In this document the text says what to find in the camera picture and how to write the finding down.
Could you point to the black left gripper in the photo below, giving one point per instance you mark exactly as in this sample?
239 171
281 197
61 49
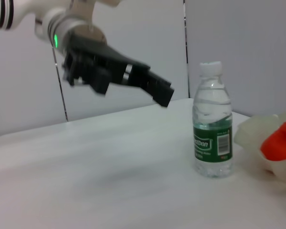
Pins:
105 59

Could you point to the clear green-label water bottle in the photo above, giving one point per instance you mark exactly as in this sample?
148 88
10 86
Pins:
212 143

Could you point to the pale green glass fruit bowl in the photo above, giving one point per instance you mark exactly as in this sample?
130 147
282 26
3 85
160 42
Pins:
248 136

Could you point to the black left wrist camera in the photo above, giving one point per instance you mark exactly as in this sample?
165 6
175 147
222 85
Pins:
88 74

